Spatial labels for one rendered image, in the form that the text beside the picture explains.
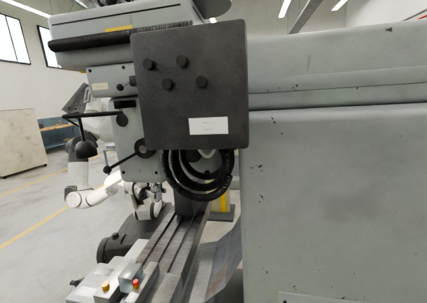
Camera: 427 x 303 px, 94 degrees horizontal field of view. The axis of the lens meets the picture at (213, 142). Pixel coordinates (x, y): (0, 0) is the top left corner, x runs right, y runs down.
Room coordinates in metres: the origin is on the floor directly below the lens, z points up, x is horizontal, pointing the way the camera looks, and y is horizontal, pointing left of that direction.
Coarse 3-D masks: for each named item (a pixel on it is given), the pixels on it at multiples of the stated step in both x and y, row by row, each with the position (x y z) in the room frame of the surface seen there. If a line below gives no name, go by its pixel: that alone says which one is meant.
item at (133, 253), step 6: (138, 240) 0.97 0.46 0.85; (144, 240) 0.97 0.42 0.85; (132, 246) 0.92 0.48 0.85; (138, 246) 0.92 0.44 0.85; (198, 246) 0.89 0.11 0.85; (132, 252) 0.88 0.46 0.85; (138, 252) 0.88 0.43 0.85; (132, 258) 0.84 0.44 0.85; (192, 264) 0.78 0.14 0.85; (186, 282) 0.69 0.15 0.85; (216, 294) 0.65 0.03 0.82; (180, 300) 0.61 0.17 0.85; (210, 300) 0.60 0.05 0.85; (216, 300) 0.64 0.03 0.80
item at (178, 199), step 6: (198, 180) 1.14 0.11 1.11; (204, 180) 1.23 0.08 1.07; (174, 192) 1.07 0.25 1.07; (198, 192) 1.12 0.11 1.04; (204, 192) 1.21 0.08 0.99; (174, 198) 1.07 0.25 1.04; (180, 198) 1.06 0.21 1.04; (180, 204) 1.06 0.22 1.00; (186, 204) 1.05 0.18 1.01; (192, 204) 1.04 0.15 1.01; (198, 204) 1.11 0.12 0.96; (180, 210) 1.06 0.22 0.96; (186, 210) 1.05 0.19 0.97; (192, 210) 1.04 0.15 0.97; (192, 216) 1.04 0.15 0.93
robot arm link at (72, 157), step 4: (68, 144) 1.01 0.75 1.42; (68, 148) 1.01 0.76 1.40; (68, 152) 0.99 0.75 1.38; (72, 152) 0.97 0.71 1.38; (68, 156) 0.98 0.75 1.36; (72, 156) 0.97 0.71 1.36; (68, 160) 0.97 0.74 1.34; (72, 160) 0.96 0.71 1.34; (76, 160) 0.96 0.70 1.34; (80, 160) 0.97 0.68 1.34; (84, 160) 0.99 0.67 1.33; (88, 160) 1.02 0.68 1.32
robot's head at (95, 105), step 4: (92, 100) 1.00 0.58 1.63; (96, 100) 1.01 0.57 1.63; (100, 100) 1.04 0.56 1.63; (88, 104) 0.98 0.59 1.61; (92, 104) 0.98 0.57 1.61; (96, 104) 0.99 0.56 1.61; (100, 104) 1.02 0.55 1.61; (104, 104) 1.08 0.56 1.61; (88, 108) 0.97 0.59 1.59; (92, 108) 0.97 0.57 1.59; (96, 108) 0.98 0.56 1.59; (100, 108) 1.01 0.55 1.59; (104, 108) 1.07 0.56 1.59; (88, 112) 1.00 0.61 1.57
